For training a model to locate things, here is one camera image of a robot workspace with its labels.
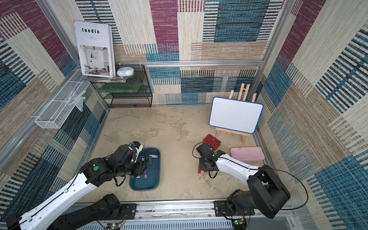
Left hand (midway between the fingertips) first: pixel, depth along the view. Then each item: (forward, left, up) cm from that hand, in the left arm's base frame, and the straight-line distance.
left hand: (145, 165), depth 72 cm
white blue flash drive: (+13, 0, -15) cm, 20 cm away
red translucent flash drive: (+3, -28, -17) cm, 33 cm away
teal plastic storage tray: (-6, -3, -4) cm, 8 cm away
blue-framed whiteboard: (+31, -52, +2) cm, 60 cm away
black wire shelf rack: (+45, +12, +10) cm, 48 cm away
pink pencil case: (+13, -59, -15) cm, 63 cm away
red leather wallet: (+22, -40, -16) cm, 48 cm away
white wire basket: (+20, +43, +17) cm, 51 cm away
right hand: (+7, -31, -15) cm, 35 cm away
